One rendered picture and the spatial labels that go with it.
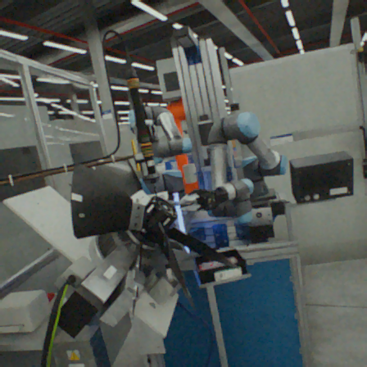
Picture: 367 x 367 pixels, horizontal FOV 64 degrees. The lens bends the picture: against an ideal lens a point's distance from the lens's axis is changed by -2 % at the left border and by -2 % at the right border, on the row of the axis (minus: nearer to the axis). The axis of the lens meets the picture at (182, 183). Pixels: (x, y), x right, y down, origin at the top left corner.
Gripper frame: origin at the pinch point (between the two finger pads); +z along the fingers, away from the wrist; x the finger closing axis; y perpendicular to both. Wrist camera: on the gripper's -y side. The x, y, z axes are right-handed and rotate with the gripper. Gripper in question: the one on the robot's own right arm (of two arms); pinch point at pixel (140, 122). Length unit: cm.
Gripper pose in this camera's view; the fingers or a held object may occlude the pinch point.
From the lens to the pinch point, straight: 114.3
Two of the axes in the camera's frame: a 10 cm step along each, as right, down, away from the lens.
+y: 1.9, 9.7, 1.3
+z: 0.2, 1.3, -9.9
